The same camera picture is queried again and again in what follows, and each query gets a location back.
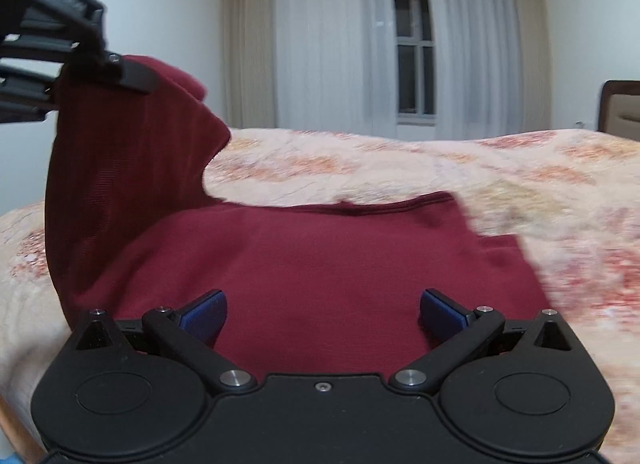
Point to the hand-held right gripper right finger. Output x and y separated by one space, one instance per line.
442 314

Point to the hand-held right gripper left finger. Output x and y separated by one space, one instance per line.
205 316

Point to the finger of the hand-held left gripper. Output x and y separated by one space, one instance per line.
131 74

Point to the dark red shirt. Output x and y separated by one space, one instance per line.
310 269

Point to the beige curtain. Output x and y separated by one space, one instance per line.
250 44
532 49

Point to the floral beige blanket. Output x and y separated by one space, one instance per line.
500 184

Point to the sheer white curtain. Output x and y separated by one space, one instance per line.
470 44
335 44

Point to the window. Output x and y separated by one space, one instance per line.
412 54

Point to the brown padded headboard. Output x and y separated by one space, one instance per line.
622 107

